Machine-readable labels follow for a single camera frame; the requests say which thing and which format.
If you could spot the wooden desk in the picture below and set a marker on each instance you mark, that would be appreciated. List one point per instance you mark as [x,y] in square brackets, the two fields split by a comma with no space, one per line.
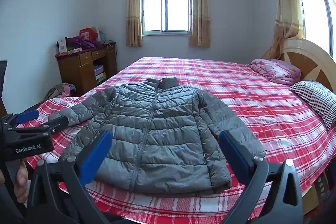
[76,74]

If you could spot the large dark-framed window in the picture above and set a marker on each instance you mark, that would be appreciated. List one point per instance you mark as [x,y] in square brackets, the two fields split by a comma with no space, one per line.
[313,16]

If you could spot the sliding window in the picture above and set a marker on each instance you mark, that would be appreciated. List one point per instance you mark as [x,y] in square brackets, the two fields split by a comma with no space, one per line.
[168,11]

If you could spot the pink flat box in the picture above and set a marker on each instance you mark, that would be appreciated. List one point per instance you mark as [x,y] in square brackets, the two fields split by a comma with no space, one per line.
[74,50]

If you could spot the stack of boxes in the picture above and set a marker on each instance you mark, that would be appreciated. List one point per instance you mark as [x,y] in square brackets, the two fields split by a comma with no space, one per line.
[99,74]

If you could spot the pile of clothes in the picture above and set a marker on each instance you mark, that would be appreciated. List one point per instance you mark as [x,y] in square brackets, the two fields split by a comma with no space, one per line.
[61,90]

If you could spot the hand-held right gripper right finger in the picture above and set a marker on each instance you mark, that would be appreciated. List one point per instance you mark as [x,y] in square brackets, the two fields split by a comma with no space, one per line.
[234,158]

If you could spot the wooden headboard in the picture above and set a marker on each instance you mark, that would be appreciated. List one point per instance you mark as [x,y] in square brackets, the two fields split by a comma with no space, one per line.
[307,61]

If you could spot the person's left hand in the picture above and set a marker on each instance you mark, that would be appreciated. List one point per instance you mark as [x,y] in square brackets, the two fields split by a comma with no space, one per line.
[21,184]

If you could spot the pink folded quilt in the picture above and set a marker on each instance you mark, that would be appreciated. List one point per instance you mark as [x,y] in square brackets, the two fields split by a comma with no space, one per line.
[275,70]

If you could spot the gray puffer jacket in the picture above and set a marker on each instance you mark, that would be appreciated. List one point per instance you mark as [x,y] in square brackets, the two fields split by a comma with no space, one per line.
[157,134]

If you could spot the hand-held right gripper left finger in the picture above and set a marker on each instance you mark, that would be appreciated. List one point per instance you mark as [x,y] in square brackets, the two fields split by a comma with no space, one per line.
[97,153]

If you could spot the black panel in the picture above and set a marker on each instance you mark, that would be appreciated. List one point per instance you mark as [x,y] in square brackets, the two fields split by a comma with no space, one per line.
[3,77]

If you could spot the long beige curtain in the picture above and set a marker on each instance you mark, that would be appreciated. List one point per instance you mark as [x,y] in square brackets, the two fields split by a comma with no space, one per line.
[286,16]

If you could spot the red box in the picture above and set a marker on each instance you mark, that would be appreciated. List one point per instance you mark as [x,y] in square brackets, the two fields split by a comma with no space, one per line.
[88,33]

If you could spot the bed with red plaid sheet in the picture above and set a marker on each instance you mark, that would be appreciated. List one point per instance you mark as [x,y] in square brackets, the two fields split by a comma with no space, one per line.
[236,87]

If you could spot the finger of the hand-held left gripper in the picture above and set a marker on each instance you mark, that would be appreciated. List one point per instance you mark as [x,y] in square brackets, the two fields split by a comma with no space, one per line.
[58,124]
[27,116]

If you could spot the purple cloth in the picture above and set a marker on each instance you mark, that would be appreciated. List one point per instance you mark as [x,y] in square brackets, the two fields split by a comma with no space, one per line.
[81,43]

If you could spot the striped pillow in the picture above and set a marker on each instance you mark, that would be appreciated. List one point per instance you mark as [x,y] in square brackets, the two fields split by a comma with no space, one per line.
[312,98]

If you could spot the white printed box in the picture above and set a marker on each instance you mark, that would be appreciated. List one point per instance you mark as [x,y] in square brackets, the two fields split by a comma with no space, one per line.
[62,46]

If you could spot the cardboard box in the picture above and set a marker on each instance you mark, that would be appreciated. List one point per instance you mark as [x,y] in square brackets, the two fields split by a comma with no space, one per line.
[312,197]

